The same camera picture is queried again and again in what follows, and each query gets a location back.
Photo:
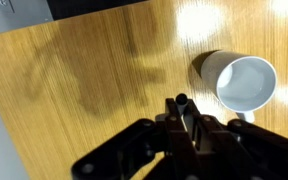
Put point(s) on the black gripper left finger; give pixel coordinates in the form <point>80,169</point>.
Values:
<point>123,155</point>

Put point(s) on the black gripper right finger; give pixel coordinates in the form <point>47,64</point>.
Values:
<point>241,150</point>

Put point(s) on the black marker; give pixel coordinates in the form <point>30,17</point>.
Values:
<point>181,102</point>

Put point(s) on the white ceramic mug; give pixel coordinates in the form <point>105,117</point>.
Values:
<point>242,83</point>

